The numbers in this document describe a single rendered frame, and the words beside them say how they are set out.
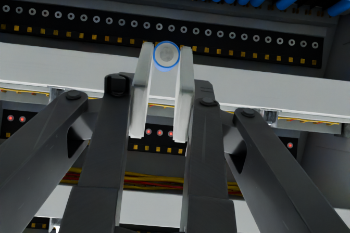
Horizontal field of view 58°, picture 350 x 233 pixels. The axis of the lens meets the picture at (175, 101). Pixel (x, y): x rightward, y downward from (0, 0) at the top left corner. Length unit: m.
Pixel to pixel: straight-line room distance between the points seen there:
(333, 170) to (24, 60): 0.50
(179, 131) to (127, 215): 0.32
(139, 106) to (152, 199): 0.32
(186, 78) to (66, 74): 0.26
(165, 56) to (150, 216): 0.31
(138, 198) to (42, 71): 0.21
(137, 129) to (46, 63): 0.26
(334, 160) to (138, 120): 0.48
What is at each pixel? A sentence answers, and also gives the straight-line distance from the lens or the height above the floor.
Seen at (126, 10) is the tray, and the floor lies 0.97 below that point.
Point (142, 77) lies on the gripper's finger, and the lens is 0.16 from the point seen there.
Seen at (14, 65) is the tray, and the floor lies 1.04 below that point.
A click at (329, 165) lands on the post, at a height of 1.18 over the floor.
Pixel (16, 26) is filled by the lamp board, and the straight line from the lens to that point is 0.58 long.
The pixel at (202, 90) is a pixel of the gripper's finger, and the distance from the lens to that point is 0.17.
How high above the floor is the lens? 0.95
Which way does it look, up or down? 17 degrees up
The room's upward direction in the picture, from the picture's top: 173 degrees counter-clockwise
